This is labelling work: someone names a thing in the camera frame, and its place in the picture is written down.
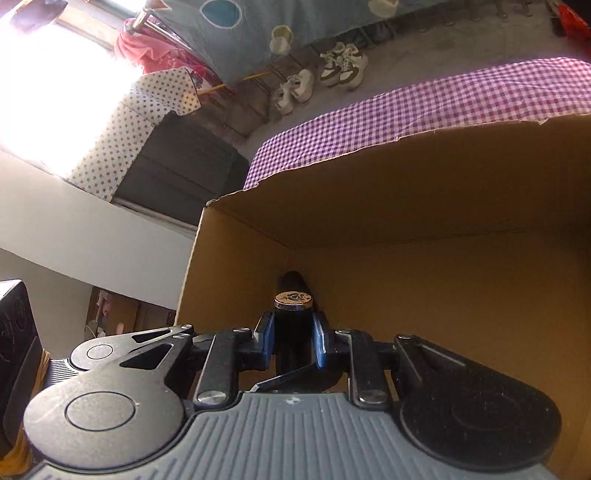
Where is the cardboard box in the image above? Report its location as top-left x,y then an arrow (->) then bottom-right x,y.
175,113 -> 591,480

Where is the yellow stick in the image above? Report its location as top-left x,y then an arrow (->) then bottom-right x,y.
198,68 -> 278,95

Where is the dark cabinet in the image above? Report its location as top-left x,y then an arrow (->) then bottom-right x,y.
113,112 -> 251,228

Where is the star print cloth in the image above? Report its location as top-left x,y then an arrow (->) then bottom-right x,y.
69,66 -> 204,202

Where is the pink cloth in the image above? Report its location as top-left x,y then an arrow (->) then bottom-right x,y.
115,18 -> 222,90

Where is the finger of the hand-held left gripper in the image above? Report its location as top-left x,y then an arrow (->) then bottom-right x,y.
121,324 -> 195,355

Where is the red item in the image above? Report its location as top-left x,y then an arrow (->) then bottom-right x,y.
551,0 -> 591,38

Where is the dark hanging garment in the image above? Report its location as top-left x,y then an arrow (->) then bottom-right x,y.
9,0 -> 70,32

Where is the black tube with gold cap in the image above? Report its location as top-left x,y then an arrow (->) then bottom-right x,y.
272,290 -> 315,377

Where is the blue dotted bedsheet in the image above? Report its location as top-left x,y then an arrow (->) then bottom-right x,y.
161,0 -> 550,88

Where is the metal pole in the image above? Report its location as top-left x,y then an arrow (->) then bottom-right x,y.
124,0 -> 195,51

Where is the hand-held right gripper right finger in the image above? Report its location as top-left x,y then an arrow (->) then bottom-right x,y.
311,311 -> 467,411

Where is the white and brown sneaker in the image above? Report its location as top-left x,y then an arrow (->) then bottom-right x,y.
339,44 -> 369,91
320,42 -> 347,88

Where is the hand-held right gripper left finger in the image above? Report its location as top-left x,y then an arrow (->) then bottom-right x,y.
119,310 -> 278,409

